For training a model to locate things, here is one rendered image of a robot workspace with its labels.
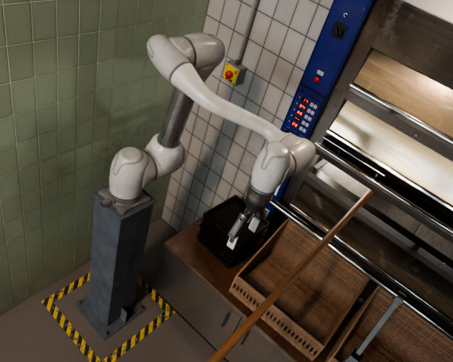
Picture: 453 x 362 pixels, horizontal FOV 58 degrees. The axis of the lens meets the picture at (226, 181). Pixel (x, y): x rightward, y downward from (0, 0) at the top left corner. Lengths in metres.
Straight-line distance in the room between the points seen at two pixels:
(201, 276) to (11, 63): 1.38
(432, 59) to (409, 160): 0.44
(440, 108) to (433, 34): 0.30
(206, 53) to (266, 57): 0.67
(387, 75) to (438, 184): 0.53
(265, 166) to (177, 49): 0.53
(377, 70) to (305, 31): 0.38
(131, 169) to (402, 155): 1.21
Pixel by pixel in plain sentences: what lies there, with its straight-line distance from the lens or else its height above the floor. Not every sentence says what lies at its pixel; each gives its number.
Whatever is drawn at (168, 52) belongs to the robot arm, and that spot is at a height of 1.81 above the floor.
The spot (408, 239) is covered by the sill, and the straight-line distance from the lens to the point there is 2.20.
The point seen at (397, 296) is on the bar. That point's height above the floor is 1.17.
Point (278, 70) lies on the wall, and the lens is 2.17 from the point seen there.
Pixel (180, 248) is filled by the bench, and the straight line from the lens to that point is 2.40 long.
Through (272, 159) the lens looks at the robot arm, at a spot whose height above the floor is 1.72.
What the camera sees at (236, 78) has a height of 1.46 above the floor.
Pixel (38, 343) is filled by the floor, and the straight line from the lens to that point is 2.73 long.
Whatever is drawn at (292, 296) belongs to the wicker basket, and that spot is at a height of 0.59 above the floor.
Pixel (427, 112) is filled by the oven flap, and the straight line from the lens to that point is 1.92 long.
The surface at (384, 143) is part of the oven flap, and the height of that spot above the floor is 1.54.
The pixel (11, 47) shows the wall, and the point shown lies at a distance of 1.75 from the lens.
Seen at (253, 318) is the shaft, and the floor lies 1.20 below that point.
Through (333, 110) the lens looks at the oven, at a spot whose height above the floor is 1.55.
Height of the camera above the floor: 2.43
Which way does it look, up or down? 40 degrees down
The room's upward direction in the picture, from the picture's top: 19 degrees clockwise
